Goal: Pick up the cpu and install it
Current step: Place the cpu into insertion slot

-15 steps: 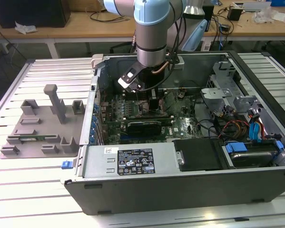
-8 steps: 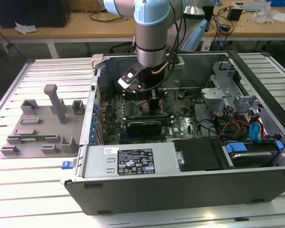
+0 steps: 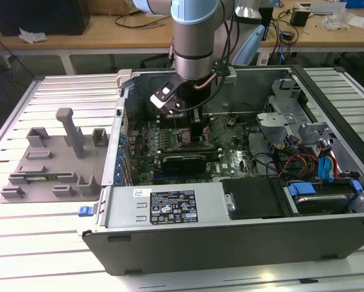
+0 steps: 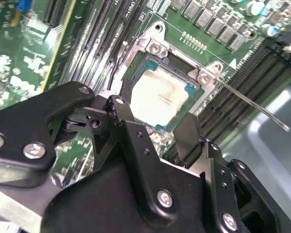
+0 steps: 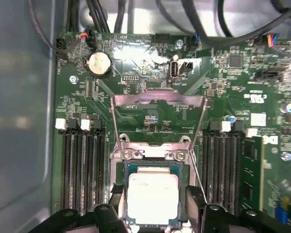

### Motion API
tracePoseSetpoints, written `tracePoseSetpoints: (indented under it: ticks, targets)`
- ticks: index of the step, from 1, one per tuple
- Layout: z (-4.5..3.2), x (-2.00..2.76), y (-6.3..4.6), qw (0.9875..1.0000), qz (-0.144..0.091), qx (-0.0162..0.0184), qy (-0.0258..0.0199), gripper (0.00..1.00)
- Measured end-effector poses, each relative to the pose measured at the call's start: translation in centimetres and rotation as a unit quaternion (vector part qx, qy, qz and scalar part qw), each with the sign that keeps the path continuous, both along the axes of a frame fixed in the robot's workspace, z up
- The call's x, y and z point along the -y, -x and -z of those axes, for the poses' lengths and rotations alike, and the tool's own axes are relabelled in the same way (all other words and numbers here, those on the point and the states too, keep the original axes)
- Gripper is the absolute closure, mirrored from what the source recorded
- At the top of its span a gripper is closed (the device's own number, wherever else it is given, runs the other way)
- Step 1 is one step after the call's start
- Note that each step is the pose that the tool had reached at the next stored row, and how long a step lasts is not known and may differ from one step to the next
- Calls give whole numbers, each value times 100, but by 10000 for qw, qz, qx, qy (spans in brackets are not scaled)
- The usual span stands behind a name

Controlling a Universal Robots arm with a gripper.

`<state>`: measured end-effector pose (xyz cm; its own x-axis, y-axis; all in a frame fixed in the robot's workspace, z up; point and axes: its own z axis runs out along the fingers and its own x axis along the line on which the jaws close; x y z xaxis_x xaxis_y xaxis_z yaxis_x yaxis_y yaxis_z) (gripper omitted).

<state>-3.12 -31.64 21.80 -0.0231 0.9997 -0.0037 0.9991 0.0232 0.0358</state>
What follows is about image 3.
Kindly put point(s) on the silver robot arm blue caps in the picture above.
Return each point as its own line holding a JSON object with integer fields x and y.
{"x": 194, "y": 45}

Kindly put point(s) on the CPU socket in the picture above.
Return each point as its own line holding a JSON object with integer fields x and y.
{"x": 183, "y": 141}

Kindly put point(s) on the RAM slot with white clips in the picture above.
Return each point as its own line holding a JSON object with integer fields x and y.
{"x": 166, "y": 116}
{"x": 166, "y": 122}
{"x": 187, "y": 149}
{"x": 213, "y": 157}

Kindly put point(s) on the RAM slot with black clips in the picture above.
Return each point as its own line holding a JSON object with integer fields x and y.
{"x": 212, "y": 153}
{"x": 166, "y": 119}
{"x": 166, "y": 125}

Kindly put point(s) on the round coin battery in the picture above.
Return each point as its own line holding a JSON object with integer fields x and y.
{"x": 230, "y": 123}

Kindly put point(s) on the black graphics card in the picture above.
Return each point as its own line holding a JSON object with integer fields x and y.
{"x": 184, "y": 165}

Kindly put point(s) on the grey plastic case latch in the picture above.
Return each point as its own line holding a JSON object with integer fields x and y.
{"x": 124, "y": 77}

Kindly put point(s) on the green motherboard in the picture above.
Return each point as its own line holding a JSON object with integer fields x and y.
{"x": 239, "y": 158}

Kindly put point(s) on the white hanging tag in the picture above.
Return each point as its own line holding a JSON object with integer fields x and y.
{"x": 263, "y": 59}

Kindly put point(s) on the silver metal drive cage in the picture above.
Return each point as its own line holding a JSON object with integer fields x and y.
{"x": 276, "y": 118}

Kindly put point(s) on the blue expansion slot clip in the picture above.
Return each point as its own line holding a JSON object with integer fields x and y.
{"x": 118, "y": 178}
{"x": 121, "y": 149}
{"x": 120, "y": 159}
{"x": 121, "y": 140}
{"x": 119, "y": 168}

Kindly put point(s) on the black box with blue edge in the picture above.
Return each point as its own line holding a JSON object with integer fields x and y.
{"x": 269, "y": 21}

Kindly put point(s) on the small black adapter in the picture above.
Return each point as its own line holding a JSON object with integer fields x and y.
{"x": 288, "y": 35}

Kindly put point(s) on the wooden desk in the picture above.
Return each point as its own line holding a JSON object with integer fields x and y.
{"x": 78, "y": 39}

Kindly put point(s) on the grey power supply unit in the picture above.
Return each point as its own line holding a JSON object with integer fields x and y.
{"x": 124, "y": 207}

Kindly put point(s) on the small black cube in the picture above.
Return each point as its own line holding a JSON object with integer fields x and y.
{"x": 299, "y": 18}

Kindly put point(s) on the open dark PC case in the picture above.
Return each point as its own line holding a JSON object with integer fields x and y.
{"x": 230, "y": 246}

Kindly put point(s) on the grey parts rack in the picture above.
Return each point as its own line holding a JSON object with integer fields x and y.
{"x": 57, "y": 164}

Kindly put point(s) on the blue plastic case latch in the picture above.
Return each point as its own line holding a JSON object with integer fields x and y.
{"x": 85, "y": 211}

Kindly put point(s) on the clear crumpled plastic bag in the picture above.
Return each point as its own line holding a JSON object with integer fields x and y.
{"x": 336, "y": 19}

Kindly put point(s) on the hard disk in blue carrier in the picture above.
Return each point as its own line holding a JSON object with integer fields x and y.
{"x": 318, "y": 202}

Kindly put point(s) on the green RAM stick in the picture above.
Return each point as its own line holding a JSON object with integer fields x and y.
{"x": 52, "y": 175}

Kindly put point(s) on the large black box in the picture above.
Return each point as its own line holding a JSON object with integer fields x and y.
{"x": 48, "y": 18}

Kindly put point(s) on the crumpled white tissue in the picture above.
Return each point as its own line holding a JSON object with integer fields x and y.
{"x": 32, "y": 36}

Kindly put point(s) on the blue flat object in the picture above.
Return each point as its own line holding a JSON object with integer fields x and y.
{"x": 361, "y": 3}

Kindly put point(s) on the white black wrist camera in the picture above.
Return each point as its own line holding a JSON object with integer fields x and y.
{"x": 165, "y": 94}

